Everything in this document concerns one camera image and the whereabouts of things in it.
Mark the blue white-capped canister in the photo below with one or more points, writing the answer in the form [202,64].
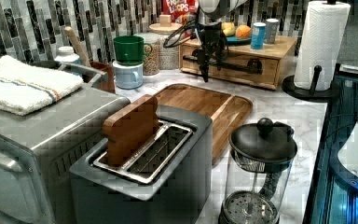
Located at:
[258,34]

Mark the wooden toy toast slice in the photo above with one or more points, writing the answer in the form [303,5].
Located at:
[129,128]

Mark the silver toaster oven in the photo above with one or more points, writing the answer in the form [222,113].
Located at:
[37,151]

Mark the glass jar with white lid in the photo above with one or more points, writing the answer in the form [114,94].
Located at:
[150,56]

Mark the yellow plush banana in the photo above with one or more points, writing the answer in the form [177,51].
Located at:
[228,28]

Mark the orange plush fruit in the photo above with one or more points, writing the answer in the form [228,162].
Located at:
[243,32]

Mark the black drawer handle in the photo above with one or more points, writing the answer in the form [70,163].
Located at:
[253,66]

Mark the red Froot Loops cereal box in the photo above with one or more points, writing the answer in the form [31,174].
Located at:
[180,11]

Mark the black silver toaster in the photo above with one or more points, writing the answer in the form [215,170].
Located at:
[167,180]

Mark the wooden utensil handle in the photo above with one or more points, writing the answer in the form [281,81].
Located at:
[77,45]

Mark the grey canister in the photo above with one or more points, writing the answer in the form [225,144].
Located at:
[271,30]

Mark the light blue mug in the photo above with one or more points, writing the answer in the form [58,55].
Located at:
[128,77]

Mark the paper towel roll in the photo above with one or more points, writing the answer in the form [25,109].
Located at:
[323,31]

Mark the glass French press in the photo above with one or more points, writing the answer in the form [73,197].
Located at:
[259,165]

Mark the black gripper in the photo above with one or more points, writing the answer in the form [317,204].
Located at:
[213,45]

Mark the white blue-labelled bottle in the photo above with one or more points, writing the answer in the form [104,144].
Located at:
[67,54]

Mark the teal blue plate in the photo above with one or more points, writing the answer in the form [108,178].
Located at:
[234,41]

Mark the glass jar with wooden lid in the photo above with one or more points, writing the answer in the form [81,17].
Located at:
[168,55]

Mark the brown utensil holder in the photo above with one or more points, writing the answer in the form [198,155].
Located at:
[106,81]

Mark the green mug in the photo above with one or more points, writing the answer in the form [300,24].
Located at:
[131,49]

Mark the wooden drawer box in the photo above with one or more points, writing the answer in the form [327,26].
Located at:
[277,60]

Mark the black paper towel stand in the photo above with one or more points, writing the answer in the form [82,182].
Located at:
[289,87]

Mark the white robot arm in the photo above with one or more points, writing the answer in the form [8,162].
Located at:
[211,11]

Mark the wooden cutting board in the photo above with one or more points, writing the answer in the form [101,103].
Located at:
[227,111]

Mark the white striped folded towel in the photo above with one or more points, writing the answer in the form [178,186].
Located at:
[25,88]

